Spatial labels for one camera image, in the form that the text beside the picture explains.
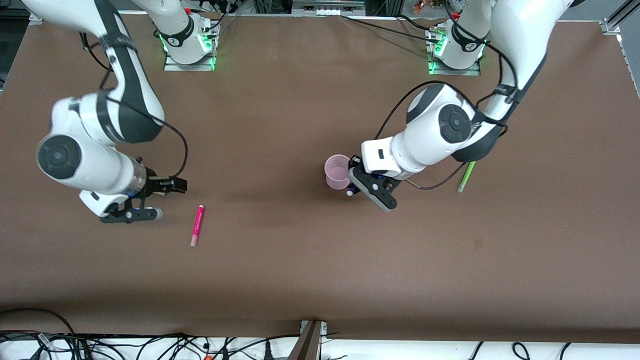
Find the pink pen clear cap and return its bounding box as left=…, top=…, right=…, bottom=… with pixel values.
left=189, top=204, right=206, bottom=248

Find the pink translucent cup holder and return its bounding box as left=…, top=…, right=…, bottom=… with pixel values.
left=324, top=154, right=354, bottom=191

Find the green pen clear cap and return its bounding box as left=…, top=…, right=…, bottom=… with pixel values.
left=457, top=161, right=477, bottom=194

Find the grey metal device box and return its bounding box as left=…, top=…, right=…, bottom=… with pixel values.
left=291, top=0, right=367, bottom=16

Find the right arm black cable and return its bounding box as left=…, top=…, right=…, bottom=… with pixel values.
left=79, top=30, right=189, bottom=181

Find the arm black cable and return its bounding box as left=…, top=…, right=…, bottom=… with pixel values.
left=79, top=30, right=189, bottom=181
left=374, top=20, right=520, bottom=191

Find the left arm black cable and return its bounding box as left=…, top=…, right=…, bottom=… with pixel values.
left=374, top=20, right=520, bottom=191

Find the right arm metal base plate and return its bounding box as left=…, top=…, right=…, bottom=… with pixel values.
left=163, top=30, right=220, bottom=72

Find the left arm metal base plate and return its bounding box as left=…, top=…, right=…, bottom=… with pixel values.
left=426, top=27, right=482, bottom=77

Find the black cable on tabletop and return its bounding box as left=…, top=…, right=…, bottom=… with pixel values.
left=342, top=14, right=442, bottom=44

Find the black floor cable loop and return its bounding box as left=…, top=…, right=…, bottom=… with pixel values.
left=0, top=307, right=76, bottom=336

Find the black cable bundle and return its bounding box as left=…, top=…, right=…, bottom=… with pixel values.
left=199, top=0, right=242, bottom=37

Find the brown post with metal bracket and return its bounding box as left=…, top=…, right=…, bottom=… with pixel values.
left=287, top=320, right=329, bottom=360

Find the aluminium frame profile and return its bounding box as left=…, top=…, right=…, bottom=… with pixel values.
left=607, top=0, right=640, bottom=99

